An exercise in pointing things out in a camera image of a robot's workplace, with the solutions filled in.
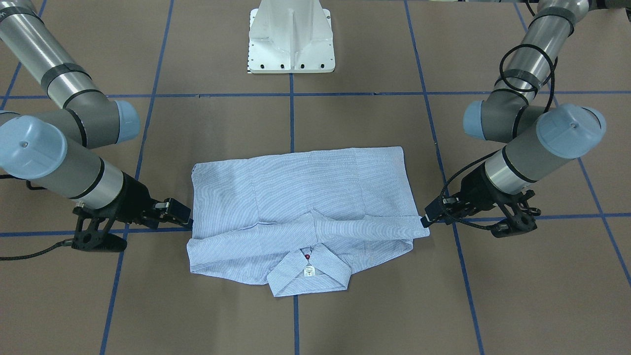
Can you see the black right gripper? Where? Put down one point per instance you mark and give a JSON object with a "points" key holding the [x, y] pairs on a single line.
{"points": [[132, 199]]}

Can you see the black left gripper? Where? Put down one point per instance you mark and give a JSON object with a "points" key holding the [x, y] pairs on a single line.
{"points": [[476, 189]]}

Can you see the light blue striped shirt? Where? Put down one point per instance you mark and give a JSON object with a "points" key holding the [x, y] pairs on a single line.
{"points": [[302, 222]]}

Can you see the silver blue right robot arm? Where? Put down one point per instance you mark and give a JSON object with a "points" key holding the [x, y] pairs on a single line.
{"points": [[55, 149]]}

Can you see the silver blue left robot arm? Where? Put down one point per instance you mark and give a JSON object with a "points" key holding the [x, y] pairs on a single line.
{"points": [[537, 138]]}

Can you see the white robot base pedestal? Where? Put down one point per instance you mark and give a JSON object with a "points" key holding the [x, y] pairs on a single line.
{"points": [[290, 36]]}

